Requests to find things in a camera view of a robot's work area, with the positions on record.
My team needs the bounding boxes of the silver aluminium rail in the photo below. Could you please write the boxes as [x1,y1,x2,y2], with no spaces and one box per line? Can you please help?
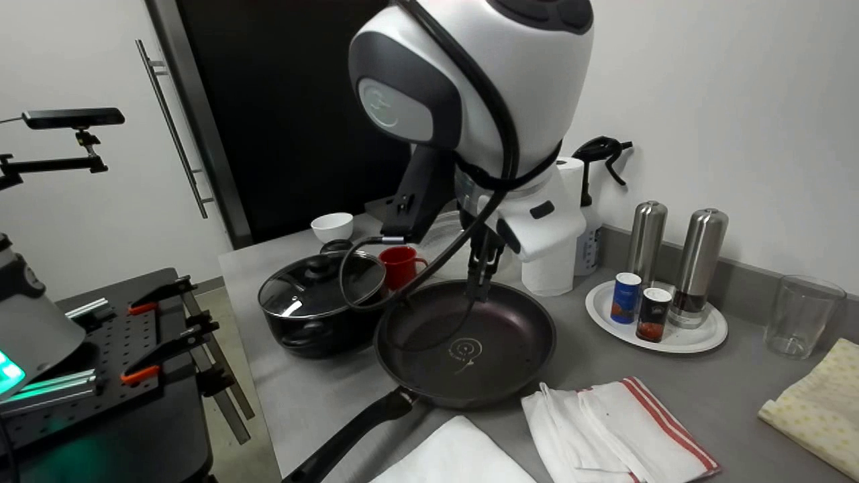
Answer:
[0,367,101,411]

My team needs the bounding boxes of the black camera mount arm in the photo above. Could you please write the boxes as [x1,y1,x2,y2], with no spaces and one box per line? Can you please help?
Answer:
[0,126,112,194]

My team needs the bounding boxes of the steel door handle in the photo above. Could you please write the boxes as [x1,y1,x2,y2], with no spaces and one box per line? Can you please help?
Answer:
[132,37,218,221]

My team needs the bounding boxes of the black perforated breadboard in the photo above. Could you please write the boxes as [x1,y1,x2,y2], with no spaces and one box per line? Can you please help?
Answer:
[0,267,211,452]

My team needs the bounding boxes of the black orange clamp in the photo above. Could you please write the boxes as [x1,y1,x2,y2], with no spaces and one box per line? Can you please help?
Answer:
[125,275,198,316]
[117,308,257,448]

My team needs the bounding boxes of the red striped white towel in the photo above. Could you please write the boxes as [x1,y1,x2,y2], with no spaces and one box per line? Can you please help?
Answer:
[519,375,721,483]

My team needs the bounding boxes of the black table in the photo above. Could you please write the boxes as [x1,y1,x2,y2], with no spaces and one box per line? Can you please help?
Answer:
[0,267,218,483]

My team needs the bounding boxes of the black cooking pot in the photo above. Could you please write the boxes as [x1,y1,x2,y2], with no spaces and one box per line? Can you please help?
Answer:
[254,276,388,362]

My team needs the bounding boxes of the dark spice jar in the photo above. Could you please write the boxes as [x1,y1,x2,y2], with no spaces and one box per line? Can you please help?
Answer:
[635,285,676,346]

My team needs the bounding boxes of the white paper towel roll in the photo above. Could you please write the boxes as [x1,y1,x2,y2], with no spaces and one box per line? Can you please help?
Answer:
[519,159,586,300]

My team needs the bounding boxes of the red cup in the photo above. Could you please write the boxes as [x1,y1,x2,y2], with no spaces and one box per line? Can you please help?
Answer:
[379,245,429,293]

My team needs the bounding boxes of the white ceramic bowl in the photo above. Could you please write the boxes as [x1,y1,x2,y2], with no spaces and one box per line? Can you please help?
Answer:
[308,213,357,245]

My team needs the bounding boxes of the black camera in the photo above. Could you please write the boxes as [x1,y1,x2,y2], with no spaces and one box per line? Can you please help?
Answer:
[21,106,129,132]

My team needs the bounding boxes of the white round plate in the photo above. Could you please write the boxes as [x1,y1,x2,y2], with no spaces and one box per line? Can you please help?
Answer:
[582,279,729,356]

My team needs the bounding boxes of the black door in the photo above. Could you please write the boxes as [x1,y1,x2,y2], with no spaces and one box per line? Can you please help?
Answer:
[144,0,414,249]

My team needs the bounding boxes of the steel spice grinder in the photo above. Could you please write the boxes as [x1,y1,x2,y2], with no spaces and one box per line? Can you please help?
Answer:
[626,200,672,291]
[669,208,729,330]

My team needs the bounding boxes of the black frying pan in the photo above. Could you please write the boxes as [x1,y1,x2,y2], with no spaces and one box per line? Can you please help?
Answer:
[282,276,559,483]

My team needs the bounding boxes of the clear drinking glass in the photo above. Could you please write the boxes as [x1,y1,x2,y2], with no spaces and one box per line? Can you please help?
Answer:
[765,276,849,362]

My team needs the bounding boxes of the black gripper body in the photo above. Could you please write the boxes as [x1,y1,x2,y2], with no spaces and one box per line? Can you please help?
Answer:
[459,213,508,263]

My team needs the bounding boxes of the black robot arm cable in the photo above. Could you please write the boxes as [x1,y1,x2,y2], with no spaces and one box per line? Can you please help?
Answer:
[332,0,524,314]

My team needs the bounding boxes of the blue spice can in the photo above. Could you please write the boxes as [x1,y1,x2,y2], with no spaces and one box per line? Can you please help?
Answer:
[608,272,643,327]

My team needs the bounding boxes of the glass pot lid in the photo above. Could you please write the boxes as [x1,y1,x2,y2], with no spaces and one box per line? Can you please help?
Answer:
[254,249,388,323]

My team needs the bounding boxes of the spray bottle with black head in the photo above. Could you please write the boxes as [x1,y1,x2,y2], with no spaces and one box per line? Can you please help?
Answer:
[571,135,635,279]

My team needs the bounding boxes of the yellow cloth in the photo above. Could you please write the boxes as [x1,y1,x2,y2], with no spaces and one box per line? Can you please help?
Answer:
[757,336,859,483]

